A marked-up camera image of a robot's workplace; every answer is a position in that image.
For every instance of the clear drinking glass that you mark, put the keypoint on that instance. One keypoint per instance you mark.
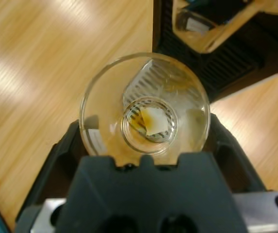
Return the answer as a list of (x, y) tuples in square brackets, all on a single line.
[(109, 85)]

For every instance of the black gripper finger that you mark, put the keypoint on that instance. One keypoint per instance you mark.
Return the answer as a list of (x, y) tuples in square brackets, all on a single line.
[(58, 170), (235, 165)]

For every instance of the stained white paper scrap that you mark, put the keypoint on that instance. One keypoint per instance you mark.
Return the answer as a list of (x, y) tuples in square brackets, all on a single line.
[(155, 121)]

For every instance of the white capsule coffee machine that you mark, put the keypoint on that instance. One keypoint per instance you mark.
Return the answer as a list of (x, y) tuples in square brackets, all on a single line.
[(250, 60)]

